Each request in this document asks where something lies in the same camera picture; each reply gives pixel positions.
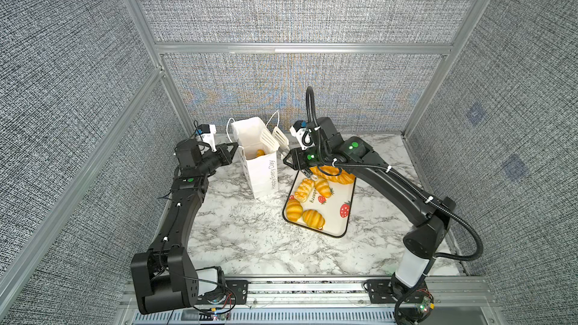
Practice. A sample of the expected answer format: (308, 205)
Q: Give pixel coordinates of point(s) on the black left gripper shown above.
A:
(226, 158)

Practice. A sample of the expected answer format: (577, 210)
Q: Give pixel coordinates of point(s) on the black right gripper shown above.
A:
(297, 159)

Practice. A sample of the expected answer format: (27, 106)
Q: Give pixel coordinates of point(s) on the white and steel tongs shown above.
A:
(275, 141)

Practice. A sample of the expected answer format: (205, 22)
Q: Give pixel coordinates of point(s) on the white paper gift bag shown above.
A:
(261, 173)

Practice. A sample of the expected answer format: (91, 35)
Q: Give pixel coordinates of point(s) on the pale braided bread roll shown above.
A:
(304, 189)

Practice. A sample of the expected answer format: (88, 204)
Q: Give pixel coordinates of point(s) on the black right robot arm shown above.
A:
(322, 146)

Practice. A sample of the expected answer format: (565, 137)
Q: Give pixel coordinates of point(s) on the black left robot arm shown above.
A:
(164, 277)

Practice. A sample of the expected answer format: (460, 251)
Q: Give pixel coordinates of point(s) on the long twisted bread loaf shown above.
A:
(333, 174)

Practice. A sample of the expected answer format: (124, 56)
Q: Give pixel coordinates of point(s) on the small striped croissant upper middle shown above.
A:
(323, 188)

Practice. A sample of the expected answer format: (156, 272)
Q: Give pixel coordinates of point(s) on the white strawberry tray black rim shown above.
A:
(335, 210)

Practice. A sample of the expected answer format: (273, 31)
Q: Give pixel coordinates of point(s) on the striped croissant bottom left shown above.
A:
(293, 210)

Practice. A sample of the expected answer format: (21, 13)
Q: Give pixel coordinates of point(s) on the striped croissant bottom middle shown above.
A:
(313, 219)

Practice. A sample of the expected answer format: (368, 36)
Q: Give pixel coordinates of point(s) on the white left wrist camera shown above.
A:
(207, 132)

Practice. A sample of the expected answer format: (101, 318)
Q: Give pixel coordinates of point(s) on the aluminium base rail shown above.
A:
(327, 299)

